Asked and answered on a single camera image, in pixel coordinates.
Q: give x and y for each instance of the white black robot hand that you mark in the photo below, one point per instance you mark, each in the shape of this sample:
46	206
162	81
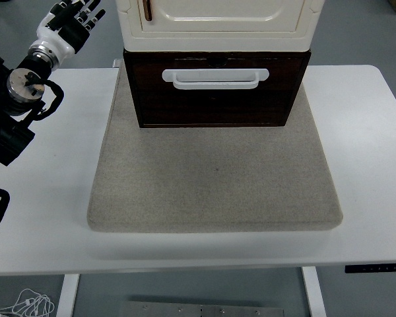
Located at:
51	34

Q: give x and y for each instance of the dark wooden drawer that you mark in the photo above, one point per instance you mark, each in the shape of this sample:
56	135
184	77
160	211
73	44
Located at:
214	105

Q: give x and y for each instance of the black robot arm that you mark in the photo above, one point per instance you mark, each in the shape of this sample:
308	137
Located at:
18	86

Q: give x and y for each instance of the dark wooden drawer case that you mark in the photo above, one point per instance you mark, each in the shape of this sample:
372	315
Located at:
126	66

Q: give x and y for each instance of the cream plastic cabinet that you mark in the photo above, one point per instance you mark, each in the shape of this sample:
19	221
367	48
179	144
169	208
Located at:
217	41

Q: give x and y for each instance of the cream cabinet door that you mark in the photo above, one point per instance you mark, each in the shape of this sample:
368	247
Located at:
217	13

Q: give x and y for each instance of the grey felt mat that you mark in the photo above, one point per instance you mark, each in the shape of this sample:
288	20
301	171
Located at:
214	181

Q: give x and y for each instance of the white table leg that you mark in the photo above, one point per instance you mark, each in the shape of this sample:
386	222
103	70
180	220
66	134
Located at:
314	294
67	295

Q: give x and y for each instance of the black table control panel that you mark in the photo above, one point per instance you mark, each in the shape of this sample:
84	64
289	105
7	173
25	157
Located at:
376	268

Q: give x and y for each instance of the small white table bracket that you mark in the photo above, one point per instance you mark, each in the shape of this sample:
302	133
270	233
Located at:
115	62

